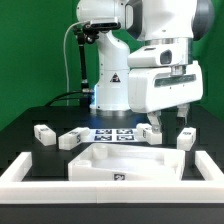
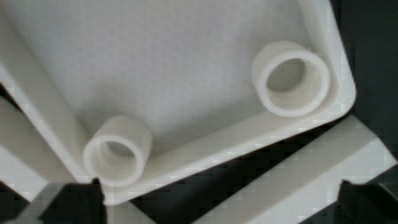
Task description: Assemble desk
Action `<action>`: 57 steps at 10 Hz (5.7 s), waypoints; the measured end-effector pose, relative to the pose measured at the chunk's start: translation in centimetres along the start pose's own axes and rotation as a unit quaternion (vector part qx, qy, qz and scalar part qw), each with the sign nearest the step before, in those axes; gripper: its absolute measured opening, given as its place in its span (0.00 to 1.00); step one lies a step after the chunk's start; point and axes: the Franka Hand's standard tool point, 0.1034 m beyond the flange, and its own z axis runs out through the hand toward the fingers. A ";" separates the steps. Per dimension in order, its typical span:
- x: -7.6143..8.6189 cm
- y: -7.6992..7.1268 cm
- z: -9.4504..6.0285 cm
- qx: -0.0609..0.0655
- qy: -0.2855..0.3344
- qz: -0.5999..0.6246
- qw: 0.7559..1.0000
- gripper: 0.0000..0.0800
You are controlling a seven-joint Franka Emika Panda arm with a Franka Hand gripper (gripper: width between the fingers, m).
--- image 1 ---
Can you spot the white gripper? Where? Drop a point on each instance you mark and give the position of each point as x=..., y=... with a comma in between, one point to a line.
x=158, y=81

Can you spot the white desk tabletop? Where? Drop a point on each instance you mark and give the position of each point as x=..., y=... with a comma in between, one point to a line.
x=115, y=162

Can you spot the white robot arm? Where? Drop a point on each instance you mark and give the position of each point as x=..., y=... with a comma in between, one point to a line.
x=169, y=23

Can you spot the marker tag sheet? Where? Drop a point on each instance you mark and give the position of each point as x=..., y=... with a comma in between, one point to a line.
x=113, y=135

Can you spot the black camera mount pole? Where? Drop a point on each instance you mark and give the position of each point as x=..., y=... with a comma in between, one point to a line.
x=87, y=93

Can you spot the black camera on mount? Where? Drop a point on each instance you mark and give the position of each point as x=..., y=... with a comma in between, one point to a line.
x=95, y=28

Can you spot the white U-shaped fence frame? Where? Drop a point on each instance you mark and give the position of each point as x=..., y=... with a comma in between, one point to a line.
x=14, y=190

